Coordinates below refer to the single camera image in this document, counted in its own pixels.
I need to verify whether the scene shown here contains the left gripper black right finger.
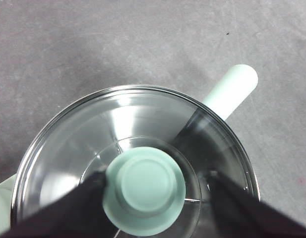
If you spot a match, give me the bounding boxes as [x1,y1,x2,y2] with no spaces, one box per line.
[208,170,306,238]

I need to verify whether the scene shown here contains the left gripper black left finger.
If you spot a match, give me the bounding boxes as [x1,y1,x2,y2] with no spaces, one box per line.
[0,170,119,238]

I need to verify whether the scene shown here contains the glass pot lid green knob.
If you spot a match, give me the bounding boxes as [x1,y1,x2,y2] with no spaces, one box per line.
[10,84,261,238]

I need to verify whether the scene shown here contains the mint green pot with handle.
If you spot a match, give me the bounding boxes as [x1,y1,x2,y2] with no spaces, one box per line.
[10,64,261,238]

